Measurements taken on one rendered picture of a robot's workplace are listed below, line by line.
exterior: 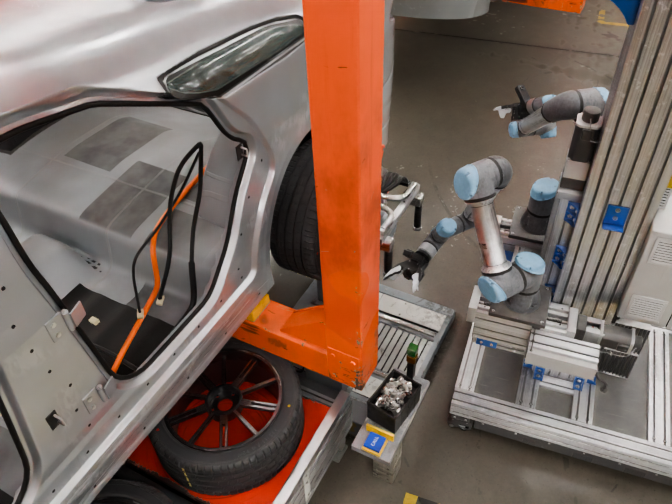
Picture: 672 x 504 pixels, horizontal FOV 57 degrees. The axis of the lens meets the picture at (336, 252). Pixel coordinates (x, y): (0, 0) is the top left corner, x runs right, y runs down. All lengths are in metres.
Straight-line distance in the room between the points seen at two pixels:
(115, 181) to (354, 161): 1.50
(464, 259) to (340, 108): 2.36
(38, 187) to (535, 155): 3.42
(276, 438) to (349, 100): 1.42
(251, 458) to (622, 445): 1.59
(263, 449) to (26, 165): 1.79
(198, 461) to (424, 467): 1.08
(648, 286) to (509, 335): 0.57
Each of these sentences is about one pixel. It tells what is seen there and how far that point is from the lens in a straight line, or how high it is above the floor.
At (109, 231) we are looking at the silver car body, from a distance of 2.85.
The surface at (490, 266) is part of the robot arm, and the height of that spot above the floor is 1.07.
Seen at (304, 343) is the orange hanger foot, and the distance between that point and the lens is 2.63.
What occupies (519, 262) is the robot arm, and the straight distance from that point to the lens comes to 2.47.
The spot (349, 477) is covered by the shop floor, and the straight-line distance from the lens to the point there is 3.06.
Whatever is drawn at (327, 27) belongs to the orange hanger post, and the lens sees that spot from 1.67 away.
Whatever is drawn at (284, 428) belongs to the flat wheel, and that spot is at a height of 0.50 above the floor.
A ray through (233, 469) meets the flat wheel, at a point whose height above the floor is 0.48.
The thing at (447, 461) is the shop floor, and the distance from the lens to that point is 3.12.
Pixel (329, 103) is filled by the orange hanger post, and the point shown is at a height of 1.85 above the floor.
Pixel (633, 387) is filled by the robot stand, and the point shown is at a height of 0.21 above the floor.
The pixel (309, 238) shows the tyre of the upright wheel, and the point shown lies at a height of 0.96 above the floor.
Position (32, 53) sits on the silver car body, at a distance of 1.92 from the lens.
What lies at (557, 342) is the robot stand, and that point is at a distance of 2.66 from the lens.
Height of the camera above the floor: 2.73
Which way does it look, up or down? 43 degrees down
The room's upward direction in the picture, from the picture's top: 3 degrees counter-clockwise
